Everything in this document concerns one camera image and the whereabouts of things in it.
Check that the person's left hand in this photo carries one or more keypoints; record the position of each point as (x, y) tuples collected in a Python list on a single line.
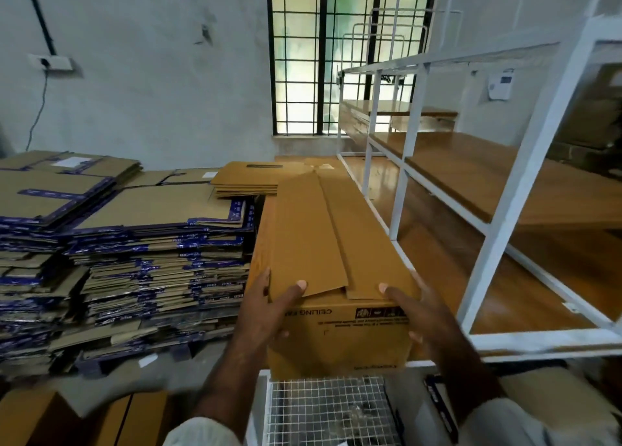
[(267, 314)]

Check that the black framed window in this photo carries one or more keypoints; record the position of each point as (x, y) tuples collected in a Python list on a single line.
[(321, 52)]

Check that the white metal shelf rack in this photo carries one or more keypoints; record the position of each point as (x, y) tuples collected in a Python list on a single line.
[(525, 169)]

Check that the white wall socket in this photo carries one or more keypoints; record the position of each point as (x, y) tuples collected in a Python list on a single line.
[(50, 62)]

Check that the stack of brown cartons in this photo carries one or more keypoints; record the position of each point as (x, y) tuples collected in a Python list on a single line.
[(330, 237)]

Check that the person's right hand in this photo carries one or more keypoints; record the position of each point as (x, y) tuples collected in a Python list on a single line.
[(428, 319)]

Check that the person's left forearm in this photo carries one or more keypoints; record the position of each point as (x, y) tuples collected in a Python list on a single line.
[(233, 382)]

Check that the person's light grey shirt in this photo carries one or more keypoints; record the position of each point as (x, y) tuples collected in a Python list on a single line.
[(194, 433)]

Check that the assembled boxes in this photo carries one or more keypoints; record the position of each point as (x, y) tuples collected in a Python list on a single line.
[(126, 421)]

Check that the white wall device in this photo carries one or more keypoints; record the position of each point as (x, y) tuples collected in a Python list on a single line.
[(501, 84)]

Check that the wooden table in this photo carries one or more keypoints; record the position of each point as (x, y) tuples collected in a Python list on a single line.
[(486, 266)]

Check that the person's right forearm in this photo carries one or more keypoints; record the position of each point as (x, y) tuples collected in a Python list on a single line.
[(466, 378)]

